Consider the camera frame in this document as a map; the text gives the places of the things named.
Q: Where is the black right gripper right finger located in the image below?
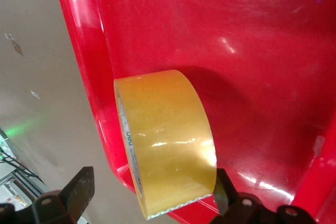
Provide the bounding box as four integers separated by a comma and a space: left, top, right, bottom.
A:
209, 168, 268, 224

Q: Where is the yellow packing tape roll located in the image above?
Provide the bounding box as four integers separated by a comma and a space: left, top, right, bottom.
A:
113, 69, 218, 221

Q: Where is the small brown tape patch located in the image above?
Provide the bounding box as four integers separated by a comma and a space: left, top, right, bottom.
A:
12, 40, 24, 57

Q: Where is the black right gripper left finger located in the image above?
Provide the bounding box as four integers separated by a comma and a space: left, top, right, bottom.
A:
31, 166, 95, 224

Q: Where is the empty red plastic tray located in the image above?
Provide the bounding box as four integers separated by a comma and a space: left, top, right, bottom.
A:
49, 0, 336, 224

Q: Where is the aluminium frame profile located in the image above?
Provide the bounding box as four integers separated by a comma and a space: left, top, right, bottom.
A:
0, 126, 47, 209

